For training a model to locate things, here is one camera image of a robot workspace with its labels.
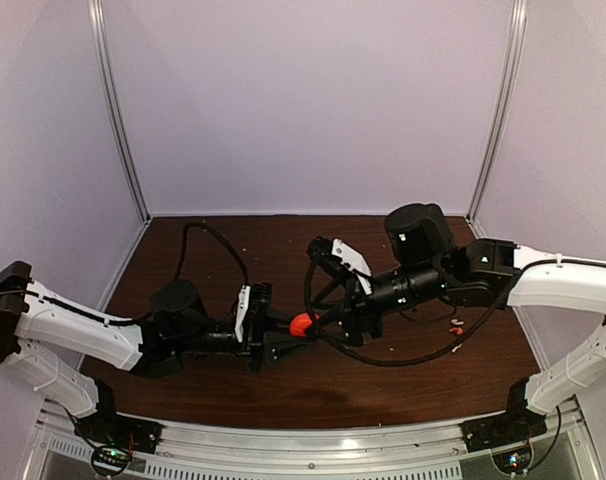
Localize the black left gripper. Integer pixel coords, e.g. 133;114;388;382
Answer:
175;308;317;377

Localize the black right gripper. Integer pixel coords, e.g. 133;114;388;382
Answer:
304;258;448;345

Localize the red round earbud charging case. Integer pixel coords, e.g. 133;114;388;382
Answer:
289;313;314;338

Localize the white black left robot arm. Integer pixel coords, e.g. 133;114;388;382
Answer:
0;261;312;444

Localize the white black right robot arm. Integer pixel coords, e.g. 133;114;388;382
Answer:
304;203;606;442

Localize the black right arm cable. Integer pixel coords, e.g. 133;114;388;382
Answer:
302;252;606;366

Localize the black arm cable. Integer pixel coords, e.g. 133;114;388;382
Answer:
57;222;252;326
302;252;606;366

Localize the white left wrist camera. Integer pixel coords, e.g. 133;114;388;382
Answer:
234;285;252;344

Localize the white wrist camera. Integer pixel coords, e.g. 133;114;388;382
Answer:
308;237;374;295
234;285;252;344

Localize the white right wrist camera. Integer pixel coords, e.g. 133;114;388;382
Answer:
308;237;374;295

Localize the aluminium front rail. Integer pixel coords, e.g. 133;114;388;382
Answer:
27;394;604;480

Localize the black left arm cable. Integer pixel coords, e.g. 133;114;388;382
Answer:
57;222;252;326

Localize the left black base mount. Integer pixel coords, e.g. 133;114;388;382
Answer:
76;381;162;454

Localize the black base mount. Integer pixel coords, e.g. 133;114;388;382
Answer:
76;381;162;454
460;378;548;453

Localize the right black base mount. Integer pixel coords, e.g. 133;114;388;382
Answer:
460;378;548;453

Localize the right aluminium frame post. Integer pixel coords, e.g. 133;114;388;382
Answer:
466;0;528;228

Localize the aluminium frame post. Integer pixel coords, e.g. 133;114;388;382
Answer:
466;0;528;228
87;0;151;223

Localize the left aluminium frame post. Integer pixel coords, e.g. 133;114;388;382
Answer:
87;0;151;223

